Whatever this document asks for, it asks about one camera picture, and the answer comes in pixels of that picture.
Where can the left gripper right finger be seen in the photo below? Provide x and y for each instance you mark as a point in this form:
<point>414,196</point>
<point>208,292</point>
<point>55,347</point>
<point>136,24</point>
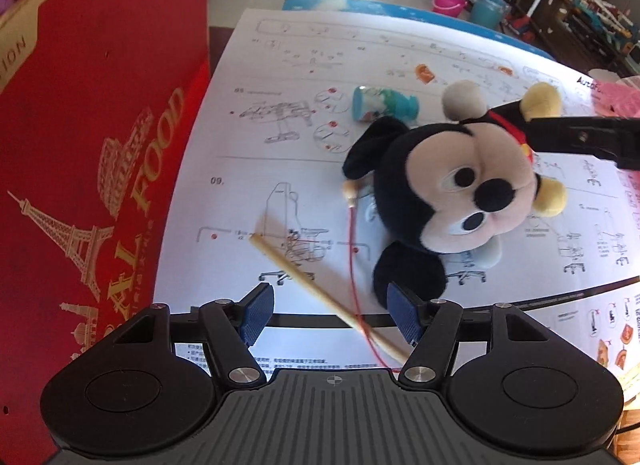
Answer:
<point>432,329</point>

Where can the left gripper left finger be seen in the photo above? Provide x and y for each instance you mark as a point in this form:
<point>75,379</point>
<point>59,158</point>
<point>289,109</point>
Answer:
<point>229,330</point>

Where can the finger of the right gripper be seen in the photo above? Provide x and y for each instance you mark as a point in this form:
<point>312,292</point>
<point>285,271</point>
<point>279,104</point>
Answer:
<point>555,135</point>

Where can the Mickey Mouse plush toy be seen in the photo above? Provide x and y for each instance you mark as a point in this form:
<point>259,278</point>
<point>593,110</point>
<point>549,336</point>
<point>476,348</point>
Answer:
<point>456,186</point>

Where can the small teal bottle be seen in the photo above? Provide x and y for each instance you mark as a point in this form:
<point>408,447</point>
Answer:
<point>370,103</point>

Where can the pink checkered cloth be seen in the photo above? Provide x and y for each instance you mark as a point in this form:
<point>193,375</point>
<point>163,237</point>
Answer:
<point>614,96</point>

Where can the teal plastic bucket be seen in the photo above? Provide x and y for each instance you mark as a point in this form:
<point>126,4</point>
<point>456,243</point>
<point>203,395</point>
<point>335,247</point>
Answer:
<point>488,13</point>

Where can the white instruction sheet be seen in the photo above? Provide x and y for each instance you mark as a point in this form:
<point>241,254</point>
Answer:
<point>337,153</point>

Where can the pink plastic bucket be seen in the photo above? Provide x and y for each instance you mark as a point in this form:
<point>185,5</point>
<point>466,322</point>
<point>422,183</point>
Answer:
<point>452,8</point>

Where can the blue table mat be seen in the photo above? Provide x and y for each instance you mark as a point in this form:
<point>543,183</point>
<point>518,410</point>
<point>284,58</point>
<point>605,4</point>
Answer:
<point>411,14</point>

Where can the red food gift box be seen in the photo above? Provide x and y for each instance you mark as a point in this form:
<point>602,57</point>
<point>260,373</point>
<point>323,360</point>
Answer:
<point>98,99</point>

